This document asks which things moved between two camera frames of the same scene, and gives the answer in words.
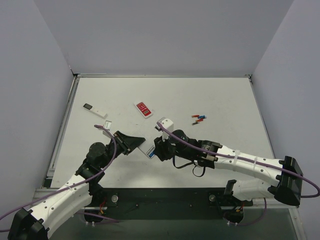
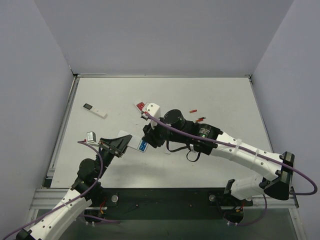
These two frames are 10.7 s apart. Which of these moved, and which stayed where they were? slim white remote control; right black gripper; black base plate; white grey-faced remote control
Moved: right black gripper; white grey-faced remote control
Stayed: slim white remote control; black base plate
